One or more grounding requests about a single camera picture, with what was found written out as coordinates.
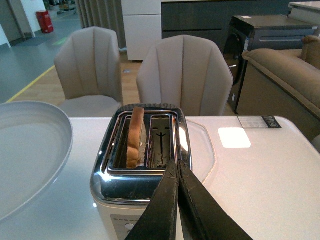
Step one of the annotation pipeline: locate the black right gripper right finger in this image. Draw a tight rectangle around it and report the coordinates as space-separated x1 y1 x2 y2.
178 161 251 240

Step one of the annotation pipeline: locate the red bin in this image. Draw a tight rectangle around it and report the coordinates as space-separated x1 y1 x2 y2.
36 10 54 34

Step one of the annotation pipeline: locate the slice of brown bread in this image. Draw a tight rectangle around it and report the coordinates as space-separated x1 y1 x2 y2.
126 107 144 169

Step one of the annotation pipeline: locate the beige chair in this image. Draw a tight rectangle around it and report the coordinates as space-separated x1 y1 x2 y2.
136 35 234 116
54 26 123 118

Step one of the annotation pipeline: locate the brown sofa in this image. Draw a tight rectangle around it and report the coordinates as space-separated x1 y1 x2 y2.
237 35 320 150

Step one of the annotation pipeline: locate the black white label sticker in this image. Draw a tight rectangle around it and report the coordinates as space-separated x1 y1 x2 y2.
237 115 281 129

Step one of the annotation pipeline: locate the white chrome toaster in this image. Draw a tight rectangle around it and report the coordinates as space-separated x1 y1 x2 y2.
90 103 193 240

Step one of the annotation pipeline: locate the grey round plate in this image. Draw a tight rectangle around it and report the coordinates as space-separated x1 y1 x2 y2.
0 101 74 222

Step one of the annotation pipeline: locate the black appliance box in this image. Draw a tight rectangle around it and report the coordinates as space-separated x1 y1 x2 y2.
223 15 318 113

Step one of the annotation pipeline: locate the white pillar cabinet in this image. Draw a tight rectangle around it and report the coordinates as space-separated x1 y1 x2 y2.
121 0 162 61

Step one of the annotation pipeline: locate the beige chair on left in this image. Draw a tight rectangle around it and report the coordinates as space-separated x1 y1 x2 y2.
54 26 123 118

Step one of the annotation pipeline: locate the beige chair on right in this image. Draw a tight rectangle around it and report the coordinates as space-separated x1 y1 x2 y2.
136 35 234 116

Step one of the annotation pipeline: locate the dark kitchen counter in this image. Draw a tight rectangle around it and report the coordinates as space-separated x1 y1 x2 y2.
161 0 290 50

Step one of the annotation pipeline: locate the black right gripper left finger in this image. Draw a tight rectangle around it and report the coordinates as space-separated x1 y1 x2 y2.
126 160 179 240

